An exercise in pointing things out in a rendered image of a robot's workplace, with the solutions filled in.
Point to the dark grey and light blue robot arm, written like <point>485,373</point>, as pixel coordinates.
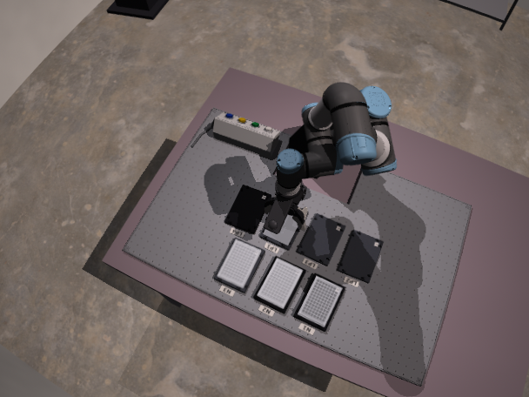
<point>353,133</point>

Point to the grey control panel with coloured buttons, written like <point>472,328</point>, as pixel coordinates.
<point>245,134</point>

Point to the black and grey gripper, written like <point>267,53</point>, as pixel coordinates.
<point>297,215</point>

